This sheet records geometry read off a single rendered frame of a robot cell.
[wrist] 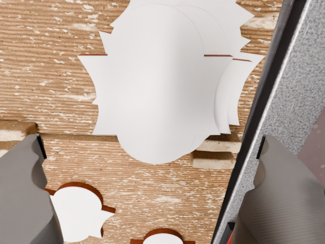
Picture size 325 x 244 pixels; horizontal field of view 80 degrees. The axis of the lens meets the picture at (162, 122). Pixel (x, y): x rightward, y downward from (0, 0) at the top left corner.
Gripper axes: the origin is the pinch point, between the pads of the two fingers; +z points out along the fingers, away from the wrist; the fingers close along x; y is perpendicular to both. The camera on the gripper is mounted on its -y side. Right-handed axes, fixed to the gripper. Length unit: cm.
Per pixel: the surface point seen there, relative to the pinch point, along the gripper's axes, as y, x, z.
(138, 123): 2.4, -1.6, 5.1
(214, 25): -5.8, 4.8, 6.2
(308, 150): 79, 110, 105
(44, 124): 6.3, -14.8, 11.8
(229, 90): -0.4, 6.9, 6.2
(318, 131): 62, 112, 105
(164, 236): 29.0, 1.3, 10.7
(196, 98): 0.0, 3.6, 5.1
